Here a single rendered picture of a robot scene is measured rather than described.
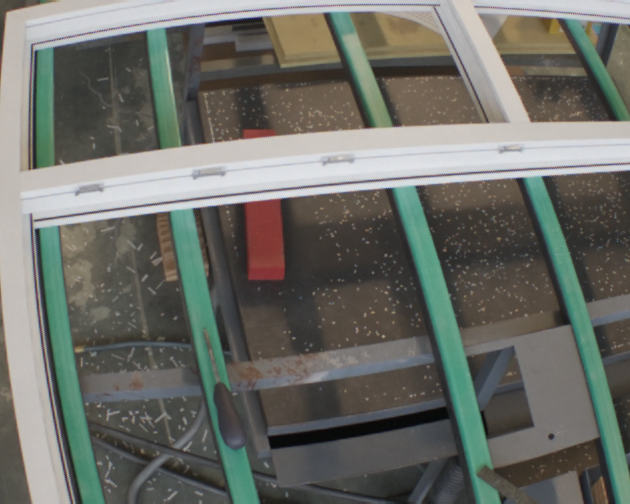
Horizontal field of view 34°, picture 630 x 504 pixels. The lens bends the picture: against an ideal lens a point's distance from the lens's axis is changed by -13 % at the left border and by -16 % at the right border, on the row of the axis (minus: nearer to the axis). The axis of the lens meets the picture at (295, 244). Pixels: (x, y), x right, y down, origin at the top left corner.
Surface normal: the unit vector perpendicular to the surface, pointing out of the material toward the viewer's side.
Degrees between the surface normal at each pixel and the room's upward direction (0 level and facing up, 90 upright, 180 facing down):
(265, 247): 0
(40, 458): 0
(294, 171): 90
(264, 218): 0
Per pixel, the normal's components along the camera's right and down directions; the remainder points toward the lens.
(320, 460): 0.10, -0.58
